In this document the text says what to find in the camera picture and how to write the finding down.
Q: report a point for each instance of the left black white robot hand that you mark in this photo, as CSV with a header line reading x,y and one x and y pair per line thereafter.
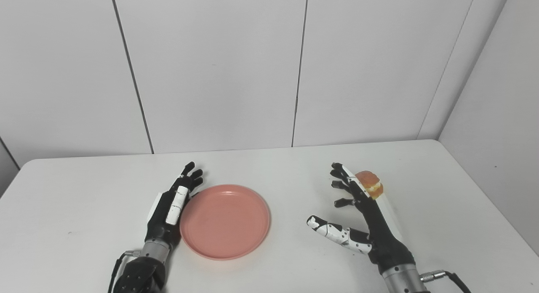
x,y
166,213

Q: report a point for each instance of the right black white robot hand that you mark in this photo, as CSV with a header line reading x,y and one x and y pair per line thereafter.
x,y
377,230

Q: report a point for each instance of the cream puff pastry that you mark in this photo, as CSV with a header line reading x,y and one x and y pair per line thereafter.
x,y
371,182

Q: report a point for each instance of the pink round plate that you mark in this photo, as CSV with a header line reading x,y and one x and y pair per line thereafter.
x,y
227,223

